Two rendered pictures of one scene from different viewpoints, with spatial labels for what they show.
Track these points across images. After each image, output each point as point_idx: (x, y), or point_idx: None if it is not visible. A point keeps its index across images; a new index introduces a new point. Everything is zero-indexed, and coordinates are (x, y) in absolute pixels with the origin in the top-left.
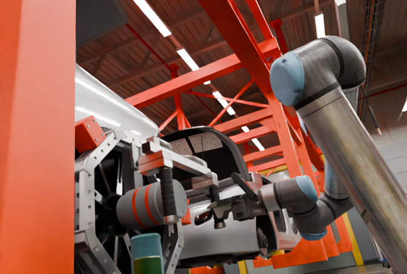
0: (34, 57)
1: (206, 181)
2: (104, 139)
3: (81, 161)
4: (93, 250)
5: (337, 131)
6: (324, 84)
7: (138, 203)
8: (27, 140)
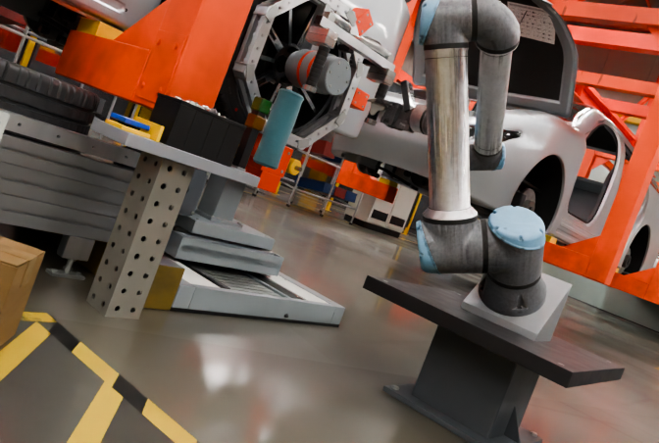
0: None
1: (380, 75)
2: None
3: (266, 6)
4: (248, 81)
5: (434, 82)
6: (443, 40)
7: (303, 65)
8: None
